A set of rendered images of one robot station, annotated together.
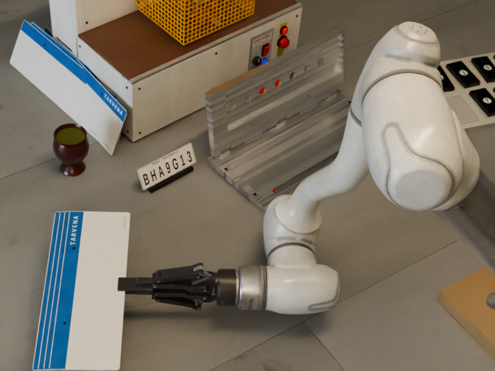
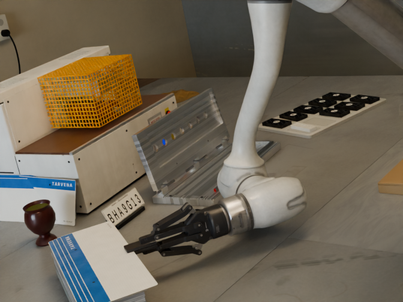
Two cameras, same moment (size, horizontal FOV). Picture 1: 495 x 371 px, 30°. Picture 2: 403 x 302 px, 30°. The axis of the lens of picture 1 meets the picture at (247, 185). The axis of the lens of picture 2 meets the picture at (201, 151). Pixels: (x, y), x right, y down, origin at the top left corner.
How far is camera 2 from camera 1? 93 cm
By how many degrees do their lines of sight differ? 28
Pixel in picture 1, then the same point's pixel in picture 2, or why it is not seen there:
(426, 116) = not seen: outside the picture
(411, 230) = (331, 174)
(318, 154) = not seen: hidden behind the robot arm
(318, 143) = not seen: hidden behind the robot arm
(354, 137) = (261, 17)
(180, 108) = (115, 182)
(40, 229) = (38, 275)
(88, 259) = (92, 249)
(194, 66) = (114, 141)
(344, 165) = (263, 50)
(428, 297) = (371, 193)
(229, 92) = (149, 135)
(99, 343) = (131, 279)
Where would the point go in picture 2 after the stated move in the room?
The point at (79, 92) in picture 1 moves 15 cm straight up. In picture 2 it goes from (30, 198) to (17, 150)
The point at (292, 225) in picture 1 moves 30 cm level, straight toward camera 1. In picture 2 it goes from (243, 163) to (275, 207)
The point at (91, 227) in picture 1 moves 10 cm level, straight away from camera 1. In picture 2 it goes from (83, 236) to (71, 225)
